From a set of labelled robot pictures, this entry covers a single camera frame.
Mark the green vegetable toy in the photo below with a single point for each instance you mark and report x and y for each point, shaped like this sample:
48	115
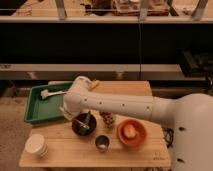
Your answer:
86	121

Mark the metal shelf rack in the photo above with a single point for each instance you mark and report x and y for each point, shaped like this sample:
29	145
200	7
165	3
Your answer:
102	39

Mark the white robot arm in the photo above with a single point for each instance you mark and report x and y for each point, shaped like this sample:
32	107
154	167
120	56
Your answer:
190	116

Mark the small metal cup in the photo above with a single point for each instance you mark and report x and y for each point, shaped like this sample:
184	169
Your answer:
102	143

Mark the brown grape cluster toy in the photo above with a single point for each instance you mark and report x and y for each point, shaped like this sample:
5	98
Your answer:
108	119

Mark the dark purple bowl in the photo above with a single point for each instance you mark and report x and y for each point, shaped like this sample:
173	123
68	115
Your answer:
76	126

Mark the yellow round food toy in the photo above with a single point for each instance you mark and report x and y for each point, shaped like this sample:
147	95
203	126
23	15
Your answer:
129	131

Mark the orange bowl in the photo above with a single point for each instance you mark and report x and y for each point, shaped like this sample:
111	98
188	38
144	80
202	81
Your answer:
140	137

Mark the green plastic tray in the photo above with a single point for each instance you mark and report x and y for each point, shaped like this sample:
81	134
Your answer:
40	110

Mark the white plastic fork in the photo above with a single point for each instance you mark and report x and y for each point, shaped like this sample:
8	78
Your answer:
82	124

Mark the dark box on shelf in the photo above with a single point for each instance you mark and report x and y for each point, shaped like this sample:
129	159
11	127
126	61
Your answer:
196	65

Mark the white dish brush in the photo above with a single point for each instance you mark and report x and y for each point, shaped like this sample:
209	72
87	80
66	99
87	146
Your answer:
46	93

